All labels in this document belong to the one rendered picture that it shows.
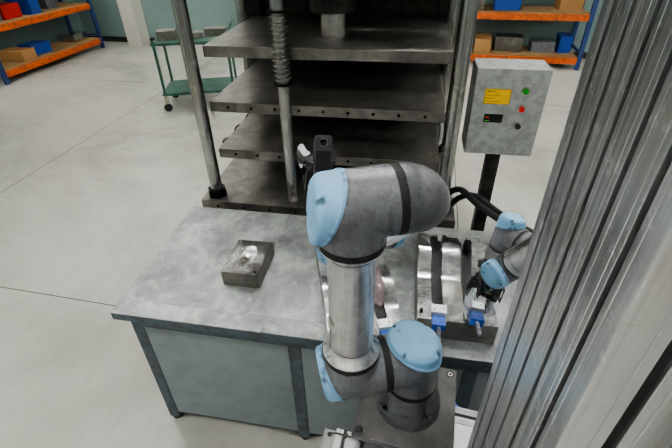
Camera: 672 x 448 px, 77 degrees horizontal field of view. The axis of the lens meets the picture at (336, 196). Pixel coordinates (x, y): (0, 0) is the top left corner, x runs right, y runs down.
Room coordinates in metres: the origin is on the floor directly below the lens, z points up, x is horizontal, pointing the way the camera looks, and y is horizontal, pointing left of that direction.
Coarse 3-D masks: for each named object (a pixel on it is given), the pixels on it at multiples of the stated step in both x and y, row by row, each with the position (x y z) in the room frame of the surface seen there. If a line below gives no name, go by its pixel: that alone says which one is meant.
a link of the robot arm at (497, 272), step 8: (528, 240) 0.75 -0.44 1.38; (512, 248) 0.78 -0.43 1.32; (520, 248) 0.75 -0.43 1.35; (496, 256) 0.82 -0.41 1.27; (504, 256) 0.78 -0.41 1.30; (512, 256) 0.76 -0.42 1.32; (520, 256) 0.74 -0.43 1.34; (488, 264) 0.79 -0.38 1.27; (496, 264) 0.78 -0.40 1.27; (504, 264) 0.77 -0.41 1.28; (512, 264) 0.75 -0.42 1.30; (520, 264) 0.73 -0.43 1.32; (480, 272) 0.80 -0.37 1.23; (488, 272) 0.78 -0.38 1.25; (496, 272) 0.76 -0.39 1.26; (504, 272) 0.76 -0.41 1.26; (512, 272) 0.75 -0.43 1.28; (488, 280) 0.77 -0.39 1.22; (496, 280) 0.75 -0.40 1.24; (504, 280) 0.75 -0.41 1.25; (512, 280) 0.76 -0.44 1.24; (496, 288) 0.75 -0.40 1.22
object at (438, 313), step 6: (432, 306) 0.96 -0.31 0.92; (438, 306) 0.96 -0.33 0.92; (444, 306) 0.96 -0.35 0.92; (432, 312) 0.94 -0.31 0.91; (438, 312) 0.94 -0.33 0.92; (444, 312) 0.94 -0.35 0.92; (432, 318) 0.93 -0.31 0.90; (438, 318) 0.92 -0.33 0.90; (444, 318) 0.92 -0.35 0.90; (432, 324) 0.90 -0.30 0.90; (438, 324) 0.90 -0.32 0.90; (444, 324) 0.90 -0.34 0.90; (438, 330) 0.88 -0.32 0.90; (444, 330) 0.89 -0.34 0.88; (438, 336) 0.86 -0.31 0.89
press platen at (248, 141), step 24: (264, 120) 2.27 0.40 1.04; (312, 120) 2.26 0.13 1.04; (336, 120) 2.25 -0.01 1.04; (360, 120) 2.24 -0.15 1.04; (384, 120) 2.23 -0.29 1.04; (240, 144) 1.96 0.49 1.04; (264, 144) 1.96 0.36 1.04; (312, 144) 1.95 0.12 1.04; (336, 144) 1.94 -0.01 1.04; (360, 144) 1.93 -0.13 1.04; (384, 144) 1.93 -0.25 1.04; (408, 144) 1.92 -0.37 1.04; (432, 144) 1.92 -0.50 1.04; (432, 168) 1.73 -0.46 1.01
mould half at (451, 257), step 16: (464, 240) 1.37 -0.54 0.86; (416, 256) 1.32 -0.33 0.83; (448, 256) 1.21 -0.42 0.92; (480, 256) 1.20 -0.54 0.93; (416, 272) 1.21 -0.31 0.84; (448, 272) 1.15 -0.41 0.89; (416, 288) 1.12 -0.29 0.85; (448, 288) 1.08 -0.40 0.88; (416, 304) 1.03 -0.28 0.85; (448, 304) 1.00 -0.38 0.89; (416, 320) 0.95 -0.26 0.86; (448, 320) 0.93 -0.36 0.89; (496, 320) 0.92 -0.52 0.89; (448, 336) 0.92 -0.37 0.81; (464, 336) 0.91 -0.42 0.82; (480, 336) 0.90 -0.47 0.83
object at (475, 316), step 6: (474, 306) 0.93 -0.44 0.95; (480, 306) 0.94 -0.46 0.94; (468, 312) 0.93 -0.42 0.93; (474, 312) 0.92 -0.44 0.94; (480, 312) 0.92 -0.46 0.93; (468, 318) 0.91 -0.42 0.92; (474, 318) 0.89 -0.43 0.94; (480, 318) 0.89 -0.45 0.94; (474, 324) 0.88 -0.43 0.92; (480, 324) 0.88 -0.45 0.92; (480, 330) 0.85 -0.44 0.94
